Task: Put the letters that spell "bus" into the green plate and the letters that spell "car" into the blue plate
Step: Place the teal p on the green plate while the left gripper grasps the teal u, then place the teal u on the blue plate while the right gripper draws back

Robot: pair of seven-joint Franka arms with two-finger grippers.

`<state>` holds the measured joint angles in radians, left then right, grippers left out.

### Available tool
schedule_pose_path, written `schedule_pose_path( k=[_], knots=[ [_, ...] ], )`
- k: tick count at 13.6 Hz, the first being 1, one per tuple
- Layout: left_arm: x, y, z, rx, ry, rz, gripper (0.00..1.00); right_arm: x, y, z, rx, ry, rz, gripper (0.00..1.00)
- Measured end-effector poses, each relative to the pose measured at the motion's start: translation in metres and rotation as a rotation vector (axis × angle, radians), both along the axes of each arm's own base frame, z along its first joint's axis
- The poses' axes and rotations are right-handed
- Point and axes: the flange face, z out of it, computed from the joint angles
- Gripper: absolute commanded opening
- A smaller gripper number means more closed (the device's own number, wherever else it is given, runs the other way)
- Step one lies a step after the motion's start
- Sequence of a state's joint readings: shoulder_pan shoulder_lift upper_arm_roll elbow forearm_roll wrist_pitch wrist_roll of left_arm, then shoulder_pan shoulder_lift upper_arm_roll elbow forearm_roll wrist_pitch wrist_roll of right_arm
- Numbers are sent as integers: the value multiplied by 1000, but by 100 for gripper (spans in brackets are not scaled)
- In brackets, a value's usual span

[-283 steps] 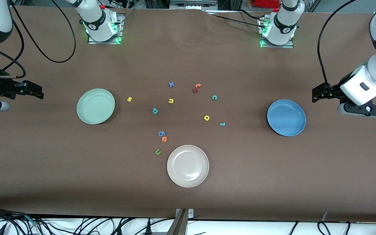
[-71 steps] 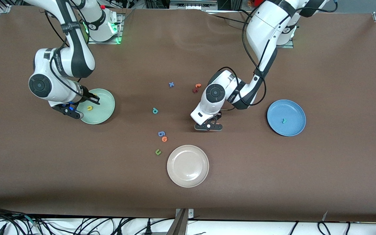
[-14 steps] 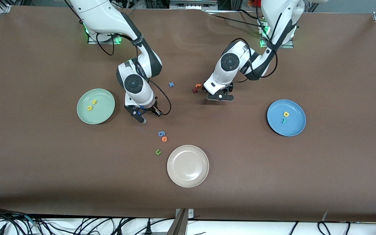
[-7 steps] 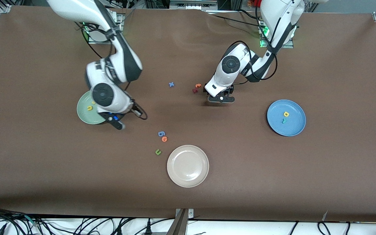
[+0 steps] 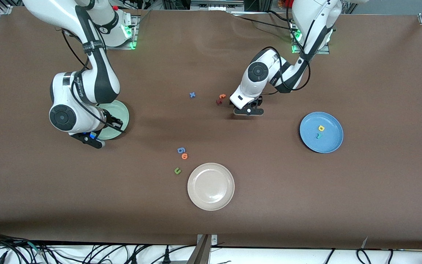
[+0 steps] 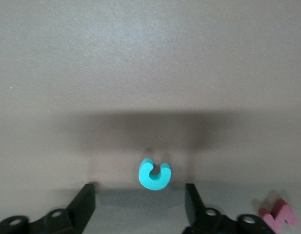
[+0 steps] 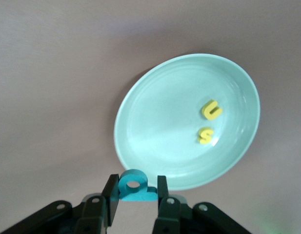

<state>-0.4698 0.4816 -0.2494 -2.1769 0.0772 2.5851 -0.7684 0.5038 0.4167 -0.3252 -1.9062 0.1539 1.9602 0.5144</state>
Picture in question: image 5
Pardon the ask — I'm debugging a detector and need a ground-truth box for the green plate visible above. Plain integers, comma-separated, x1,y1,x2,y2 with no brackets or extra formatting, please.
96,100,130,140

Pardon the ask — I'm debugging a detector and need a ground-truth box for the blue plate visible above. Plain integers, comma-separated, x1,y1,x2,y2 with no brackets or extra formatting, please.
299,112,344,154

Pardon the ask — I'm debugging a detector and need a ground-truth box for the beige plate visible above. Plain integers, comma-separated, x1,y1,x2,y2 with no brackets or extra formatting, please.
187,163,235,211

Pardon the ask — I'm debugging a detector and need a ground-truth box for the brown table cover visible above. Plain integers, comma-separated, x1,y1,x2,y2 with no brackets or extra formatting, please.
0,5,422,250

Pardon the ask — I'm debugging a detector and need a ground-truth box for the black cable on table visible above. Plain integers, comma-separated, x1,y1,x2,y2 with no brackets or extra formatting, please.
229,10,299,35

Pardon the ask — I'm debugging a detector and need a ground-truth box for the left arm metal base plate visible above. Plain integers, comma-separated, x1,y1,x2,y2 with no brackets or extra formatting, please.
290,22,330,55

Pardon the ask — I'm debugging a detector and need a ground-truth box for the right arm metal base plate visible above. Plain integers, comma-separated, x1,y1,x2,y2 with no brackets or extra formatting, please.
99,15,141,50

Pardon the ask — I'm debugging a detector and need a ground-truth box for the aluminium rail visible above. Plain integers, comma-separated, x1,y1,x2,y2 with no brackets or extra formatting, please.
190,0,245,12

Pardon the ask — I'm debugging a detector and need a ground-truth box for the metal table bracket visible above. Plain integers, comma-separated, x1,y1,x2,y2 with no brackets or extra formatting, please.
186,234,218,264

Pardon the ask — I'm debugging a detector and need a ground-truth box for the black looped cable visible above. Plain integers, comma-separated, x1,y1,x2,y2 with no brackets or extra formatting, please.
356,249,372,264

